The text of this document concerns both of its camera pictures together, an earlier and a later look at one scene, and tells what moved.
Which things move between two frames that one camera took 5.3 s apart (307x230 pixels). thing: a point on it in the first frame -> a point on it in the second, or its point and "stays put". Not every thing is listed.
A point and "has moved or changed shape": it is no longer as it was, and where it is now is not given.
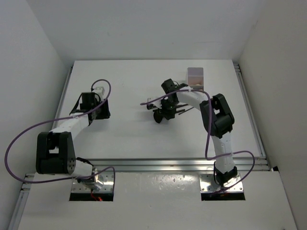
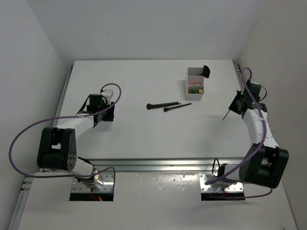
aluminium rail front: (162, 164) stays put
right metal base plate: (208, 184) stays put
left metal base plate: (104, 182) stays put
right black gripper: (168, 114) -> (232, 107)
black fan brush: (158, 115) -> (206, 71)
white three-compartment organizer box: (195, 78) stays put
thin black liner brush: (185, 110) has moved or changed shape
